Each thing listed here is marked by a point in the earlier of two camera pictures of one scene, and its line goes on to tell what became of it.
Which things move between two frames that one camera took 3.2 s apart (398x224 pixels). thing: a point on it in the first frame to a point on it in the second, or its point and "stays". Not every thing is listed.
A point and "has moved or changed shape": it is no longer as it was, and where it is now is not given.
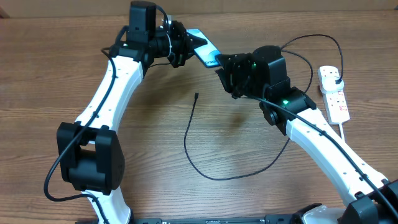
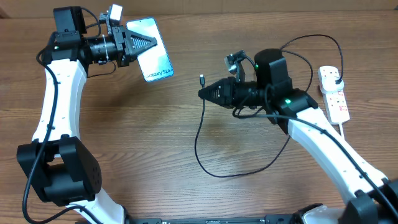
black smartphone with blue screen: x=207 y=53 has moved or changed shape
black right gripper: x=232 y=71 to x=227 y=90
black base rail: x=208 y=219 stays
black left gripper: x=183 y=45 to x=124 y=39
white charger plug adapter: x=329 y=85 stays
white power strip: x=336 y=103 stays
